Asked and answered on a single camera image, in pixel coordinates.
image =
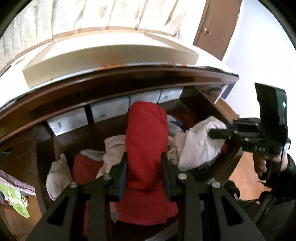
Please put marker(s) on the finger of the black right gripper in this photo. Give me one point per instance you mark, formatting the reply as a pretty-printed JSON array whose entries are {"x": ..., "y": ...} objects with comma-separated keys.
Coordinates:
[{"x": 220, "y": 133}]

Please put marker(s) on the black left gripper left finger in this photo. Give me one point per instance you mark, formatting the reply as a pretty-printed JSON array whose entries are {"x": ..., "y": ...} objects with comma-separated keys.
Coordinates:
[{"x": 118, "y": 181}]

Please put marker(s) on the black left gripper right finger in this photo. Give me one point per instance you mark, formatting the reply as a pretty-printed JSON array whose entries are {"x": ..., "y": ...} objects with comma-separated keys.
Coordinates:
[{"x": 170, "y": 177}]

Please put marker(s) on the white underwear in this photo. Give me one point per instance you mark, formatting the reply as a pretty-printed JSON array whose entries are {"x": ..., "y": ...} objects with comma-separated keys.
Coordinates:
[{"x": 195, "y": 147}]

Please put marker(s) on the bright red underwear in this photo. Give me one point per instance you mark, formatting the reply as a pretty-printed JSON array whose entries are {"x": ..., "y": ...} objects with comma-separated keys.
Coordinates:
[{"x": 144, "y": 201}]

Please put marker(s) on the red garment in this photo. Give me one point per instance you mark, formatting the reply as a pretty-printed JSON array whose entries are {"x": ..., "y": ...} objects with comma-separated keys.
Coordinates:
[{"x": 85, "y": 171}]

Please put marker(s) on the white sock in drawer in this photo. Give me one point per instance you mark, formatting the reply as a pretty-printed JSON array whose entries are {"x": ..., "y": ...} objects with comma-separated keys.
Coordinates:
[{"x": 58, "y": 178}]

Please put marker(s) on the grey drawer divider box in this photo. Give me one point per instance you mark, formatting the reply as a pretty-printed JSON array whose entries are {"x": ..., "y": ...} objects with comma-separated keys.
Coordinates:
[
  {"x": 109, "y": 109},
  {"x": 170, "y": 94},
  {"x": 150, "y": 96},
  {"x": 68, "y": 122}
]

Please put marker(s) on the person's right hand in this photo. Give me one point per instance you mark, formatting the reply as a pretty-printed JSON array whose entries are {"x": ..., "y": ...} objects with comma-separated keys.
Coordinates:
[{"x": 260, "y": 162}]

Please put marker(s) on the brown wooden dresser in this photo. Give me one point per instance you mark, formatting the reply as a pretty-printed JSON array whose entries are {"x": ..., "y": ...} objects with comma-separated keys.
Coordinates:
[{"x": 26, "y": 136}]

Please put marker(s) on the green patterned cloth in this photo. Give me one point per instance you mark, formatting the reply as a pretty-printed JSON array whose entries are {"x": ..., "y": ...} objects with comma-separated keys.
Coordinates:
[{"x": 15, "y": 198}]

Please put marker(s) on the brown wooden door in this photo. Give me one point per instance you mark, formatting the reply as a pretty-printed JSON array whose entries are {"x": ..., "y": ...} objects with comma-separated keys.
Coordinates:
[{"x": 217, "y": 26}]

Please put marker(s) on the white tablecloth with orange prints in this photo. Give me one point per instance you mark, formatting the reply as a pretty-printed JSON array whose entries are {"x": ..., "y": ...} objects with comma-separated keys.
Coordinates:
[{"x": 14, "y": 85}]

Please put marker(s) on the beige floral curtain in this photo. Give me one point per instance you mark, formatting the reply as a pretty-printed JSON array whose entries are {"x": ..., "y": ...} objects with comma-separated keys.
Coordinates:
[{"x": 40, "y": 22}]

